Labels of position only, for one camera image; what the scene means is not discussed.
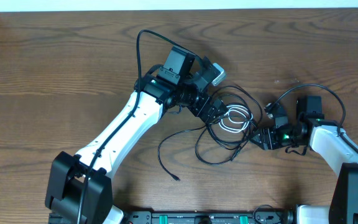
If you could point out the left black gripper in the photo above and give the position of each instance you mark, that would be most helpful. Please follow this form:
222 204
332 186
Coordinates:
212 113

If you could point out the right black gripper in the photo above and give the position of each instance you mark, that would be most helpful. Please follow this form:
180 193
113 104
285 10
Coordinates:
268 135

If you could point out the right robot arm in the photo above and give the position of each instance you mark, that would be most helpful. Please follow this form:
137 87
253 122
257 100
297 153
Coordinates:
325 137

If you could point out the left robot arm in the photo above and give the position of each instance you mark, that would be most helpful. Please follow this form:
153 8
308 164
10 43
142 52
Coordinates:
80 186

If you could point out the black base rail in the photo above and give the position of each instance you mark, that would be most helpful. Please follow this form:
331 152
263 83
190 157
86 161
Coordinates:
263 216

